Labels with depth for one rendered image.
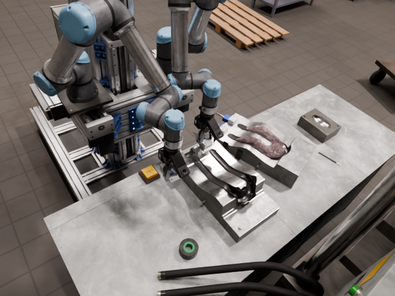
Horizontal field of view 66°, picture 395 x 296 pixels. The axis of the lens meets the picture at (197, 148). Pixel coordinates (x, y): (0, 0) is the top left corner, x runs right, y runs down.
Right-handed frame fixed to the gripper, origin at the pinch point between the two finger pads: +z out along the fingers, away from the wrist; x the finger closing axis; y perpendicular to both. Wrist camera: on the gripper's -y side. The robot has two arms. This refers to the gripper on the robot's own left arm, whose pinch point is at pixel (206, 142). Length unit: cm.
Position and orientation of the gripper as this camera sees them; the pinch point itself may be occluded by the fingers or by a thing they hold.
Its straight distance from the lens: 157.2
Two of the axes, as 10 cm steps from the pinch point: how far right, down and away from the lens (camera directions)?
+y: -6.0, -6.3, 4.9
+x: -7.9, 3.9, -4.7
